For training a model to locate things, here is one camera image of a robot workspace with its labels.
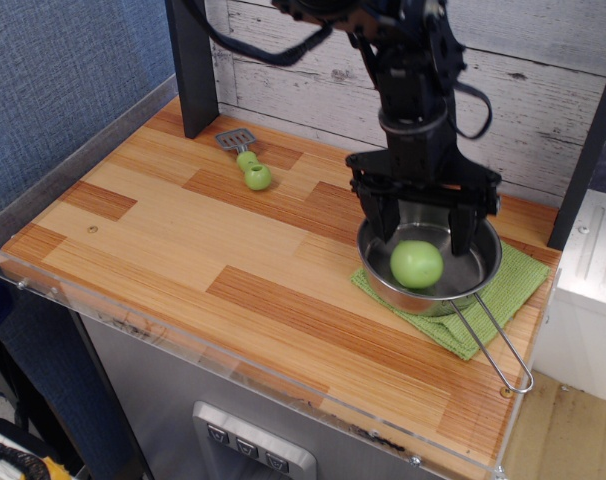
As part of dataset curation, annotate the black vertical post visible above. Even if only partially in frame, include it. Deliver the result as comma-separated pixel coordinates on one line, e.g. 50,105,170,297
547,84,606,251
165,0,219,139

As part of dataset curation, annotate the black vertical post right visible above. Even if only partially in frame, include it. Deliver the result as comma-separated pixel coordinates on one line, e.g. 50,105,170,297
547,84,606,251

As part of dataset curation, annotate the black cable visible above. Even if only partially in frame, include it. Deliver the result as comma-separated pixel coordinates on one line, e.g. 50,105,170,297
182,0,334,66

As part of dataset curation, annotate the black vertical post left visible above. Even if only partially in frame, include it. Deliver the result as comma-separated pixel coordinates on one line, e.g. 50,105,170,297
165,0,219,139

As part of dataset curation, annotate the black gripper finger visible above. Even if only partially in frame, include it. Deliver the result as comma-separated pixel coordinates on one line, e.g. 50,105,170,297
448,207,483,256
360,193,400,243

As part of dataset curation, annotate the green cloth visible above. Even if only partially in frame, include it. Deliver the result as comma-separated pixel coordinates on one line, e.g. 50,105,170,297
350,242,550,361

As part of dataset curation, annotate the yellow black object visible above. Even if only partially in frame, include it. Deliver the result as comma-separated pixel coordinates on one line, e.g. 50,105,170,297
0,442,73,480

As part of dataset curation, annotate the clear acrylic front guard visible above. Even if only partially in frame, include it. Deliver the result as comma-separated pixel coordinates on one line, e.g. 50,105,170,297
0,242,511,479

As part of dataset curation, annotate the grey button panel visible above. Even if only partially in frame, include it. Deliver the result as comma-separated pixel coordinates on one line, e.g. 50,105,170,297
192,401,317,479

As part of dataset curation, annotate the silver metal pot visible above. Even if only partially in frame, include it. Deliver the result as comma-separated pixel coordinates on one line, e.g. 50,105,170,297
356,202,534,394

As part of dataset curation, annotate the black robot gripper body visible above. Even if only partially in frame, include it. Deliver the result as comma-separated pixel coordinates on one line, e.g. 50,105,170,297
346,120,501,218

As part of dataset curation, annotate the white ridged block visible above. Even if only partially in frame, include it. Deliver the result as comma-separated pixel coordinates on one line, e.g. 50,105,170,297
534,190,606,400

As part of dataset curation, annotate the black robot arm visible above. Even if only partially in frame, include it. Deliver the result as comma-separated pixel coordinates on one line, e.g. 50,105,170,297
274,1,501,256

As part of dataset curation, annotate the green toy pear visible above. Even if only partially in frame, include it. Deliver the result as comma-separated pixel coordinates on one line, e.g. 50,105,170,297
390,240,444,289

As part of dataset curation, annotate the silver toy fridge front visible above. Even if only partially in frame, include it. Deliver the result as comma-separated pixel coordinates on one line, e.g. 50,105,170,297
82,316,488,479

